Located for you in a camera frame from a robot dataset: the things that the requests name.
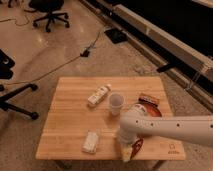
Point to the black floor box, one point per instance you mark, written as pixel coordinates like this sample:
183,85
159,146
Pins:
115,35

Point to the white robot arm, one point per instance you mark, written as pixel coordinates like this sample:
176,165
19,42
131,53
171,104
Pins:
135,121

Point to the wooden table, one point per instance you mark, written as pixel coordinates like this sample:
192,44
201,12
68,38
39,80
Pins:
69,118

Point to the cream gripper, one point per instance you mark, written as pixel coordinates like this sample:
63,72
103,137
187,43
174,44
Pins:
126,152

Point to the white carton bottle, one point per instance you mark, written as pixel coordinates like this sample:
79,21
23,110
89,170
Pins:
98,95

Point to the long grey rail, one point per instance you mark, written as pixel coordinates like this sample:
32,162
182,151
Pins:
181,50

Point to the orange plate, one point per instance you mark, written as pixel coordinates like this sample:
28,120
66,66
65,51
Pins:
146,109

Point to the black office chair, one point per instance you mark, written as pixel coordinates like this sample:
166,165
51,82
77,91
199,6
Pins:
50,8

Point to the orange snack box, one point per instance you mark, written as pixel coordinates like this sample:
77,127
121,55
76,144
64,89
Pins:
149,98

